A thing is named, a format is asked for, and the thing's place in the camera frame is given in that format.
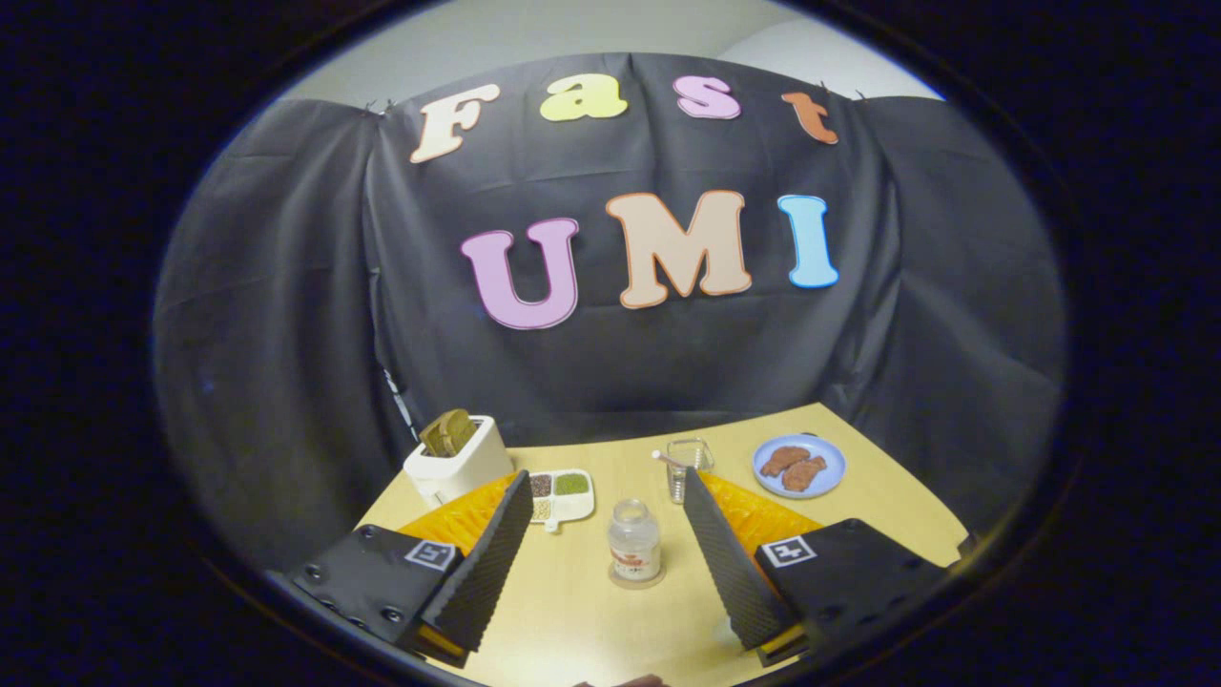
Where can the black backdrop cloth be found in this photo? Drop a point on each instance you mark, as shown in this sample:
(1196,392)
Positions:
(668,353)

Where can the blue plate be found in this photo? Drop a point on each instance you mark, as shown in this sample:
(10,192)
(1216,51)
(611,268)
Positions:
(828,456)

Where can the round brown coaster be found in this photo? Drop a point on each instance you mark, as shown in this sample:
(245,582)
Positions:
(637,582)

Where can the brown meat piece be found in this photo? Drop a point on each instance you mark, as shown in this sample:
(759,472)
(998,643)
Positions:
(804,474)
(784,458)

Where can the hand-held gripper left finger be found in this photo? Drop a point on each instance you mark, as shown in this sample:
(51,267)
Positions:
(491,563)

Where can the brown toast slice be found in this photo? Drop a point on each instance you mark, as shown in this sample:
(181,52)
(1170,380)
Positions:
(448,432)

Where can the clear glass cup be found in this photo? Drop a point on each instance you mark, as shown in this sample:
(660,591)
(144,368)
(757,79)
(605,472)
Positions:
(692,454)

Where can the white divided seasoning dish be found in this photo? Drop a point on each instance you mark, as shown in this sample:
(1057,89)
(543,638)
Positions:
(572,496)

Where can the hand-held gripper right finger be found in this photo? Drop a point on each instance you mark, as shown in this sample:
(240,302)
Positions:
(725,558)

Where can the white toaster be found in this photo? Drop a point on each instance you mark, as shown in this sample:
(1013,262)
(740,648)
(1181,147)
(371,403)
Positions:
(458,469)

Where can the white stirring stick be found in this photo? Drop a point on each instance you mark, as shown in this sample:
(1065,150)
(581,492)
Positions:
(666,459)

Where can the wooden table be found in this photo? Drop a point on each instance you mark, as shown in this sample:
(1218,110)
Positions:
(591,620)

